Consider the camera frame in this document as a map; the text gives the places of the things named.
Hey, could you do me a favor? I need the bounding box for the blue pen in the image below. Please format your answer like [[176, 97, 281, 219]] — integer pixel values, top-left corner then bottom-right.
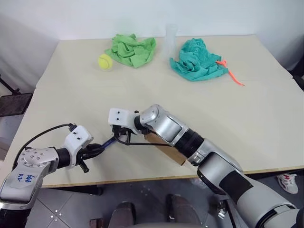
[[101, 137, 117, 151]]

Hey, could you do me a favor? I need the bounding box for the brown cardboard box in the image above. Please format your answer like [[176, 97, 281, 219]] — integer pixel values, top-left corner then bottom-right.
[[144, 133, 189, 166]]

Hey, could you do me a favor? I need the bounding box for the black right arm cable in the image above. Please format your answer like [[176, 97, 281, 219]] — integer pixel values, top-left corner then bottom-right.
[[113, 134, 174, 148]]

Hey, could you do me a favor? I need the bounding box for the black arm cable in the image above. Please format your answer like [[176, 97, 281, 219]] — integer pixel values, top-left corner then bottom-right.
[[11, 123, 77, 171], [113, 134, 174, 148]]

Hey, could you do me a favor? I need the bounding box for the clear plastic cup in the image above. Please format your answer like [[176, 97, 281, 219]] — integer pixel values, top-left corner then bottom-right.
[[163, 23, 178, 60]]

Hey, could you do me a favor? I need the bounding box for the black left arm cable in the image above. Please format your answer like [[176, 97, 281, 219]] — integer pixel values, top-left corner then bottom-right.
[[11, 123, 77, 171]]

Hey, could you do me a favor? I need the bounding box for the teal cloth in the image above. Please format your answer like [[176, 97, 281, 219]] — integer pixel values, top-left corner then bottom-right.
[[169, 38, 229, 82]]

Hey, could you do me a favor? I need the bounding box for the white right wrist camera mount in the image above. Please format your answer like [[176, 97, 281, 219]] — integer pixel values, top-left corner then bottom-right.
[[108, 108, 139, 136]]

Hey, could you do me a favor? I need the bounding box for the yellow tennis ball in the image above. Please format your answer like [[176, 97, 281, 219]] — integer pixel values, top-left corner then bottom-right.
[[98, 54, 114, 71]]

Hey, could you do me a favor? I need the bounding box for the orange lace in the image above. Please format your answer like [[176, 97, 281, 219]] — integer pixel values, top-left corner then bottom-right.
[[215, 59, 246, 87]]

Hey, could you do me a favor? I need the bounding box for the dark brown rounded shape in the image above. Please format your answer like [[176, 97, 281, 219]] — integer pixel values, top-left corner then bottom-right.
[[166, 194, 203, 228], [109, 200, 136, 228]]

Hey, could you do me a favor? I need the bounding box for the light green cloth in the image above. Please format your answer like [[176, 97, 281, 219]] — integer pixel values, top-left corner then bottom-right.
[[104, 33, 157, 69]]

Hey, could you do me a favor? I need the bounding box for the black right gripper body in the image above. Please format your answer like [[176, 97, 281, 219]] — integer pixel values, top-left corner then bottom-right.
[[111, 123, 137, 140]]

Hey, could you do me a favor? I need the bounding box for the black mesh panel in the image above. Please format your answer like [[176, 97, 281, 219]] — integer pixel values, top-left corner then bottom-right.
[[0, 92, 33, 118]]

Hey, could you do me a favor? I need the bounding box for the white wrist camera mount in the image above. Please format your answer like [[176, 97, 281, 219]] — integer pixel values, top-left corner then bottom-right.
[[62, 125, 94, 170], [108, 108, 139, 136]]

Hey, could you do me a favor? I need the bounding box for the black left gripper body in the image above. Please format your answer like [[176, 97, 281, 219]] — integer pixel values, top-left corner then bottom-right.
[[76, 143, 96, 174]]

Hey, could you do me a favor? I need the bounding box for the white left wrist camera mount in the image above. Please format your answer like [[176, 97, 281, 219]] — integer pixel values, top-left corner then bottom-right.
[[62, 125, 94, 170]]

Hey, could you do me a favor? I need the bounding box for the white and red shoe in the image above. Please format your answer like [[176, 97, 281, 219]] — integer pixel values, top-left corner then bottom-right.
[[276, 172, 299, 194]]

